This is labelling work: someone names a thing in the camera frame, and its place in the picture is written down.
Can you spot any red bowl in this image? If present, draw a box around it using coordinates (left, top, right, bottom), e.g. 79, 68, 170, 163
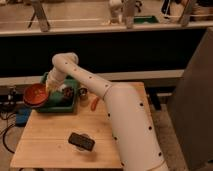
23, 83, 49, 106

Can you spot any wooden table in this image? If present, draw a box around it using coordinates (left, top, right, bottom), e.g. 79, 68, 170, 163
9, 81, 158, 170

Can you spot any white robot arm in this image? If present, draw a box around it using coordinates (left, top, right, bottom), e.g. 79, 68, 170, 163
46, 53, 169, 171

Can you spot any blue object beside table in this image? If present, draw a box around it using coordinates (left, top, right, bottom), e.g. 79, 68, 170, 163
15, 108, 31, 127

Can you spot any black cable on floor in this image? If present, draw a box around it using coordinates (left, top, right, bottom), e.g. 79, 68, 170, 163
1, 109, 18, 154

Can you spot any green plastic tray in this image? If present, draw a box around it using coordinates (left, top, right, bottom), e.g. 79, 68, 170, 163
35, 72, 79, 113

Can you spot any orange carrot toy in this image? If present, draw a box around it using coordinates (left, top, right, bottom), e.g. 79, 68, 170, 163
91, 97, 100, 111

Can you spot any grey panel at right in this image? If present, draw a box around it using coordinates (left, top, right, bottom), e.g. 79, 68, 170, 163
167, 27, 213, 171

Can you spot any small metal cup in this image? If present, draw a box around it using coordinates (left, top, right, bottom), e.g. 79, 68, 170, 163
78, 87, 88, 100

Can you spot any black rectangular sponge block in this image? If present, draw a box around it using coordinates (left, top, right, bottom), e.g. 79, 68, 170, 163
68, 133, 95, 151

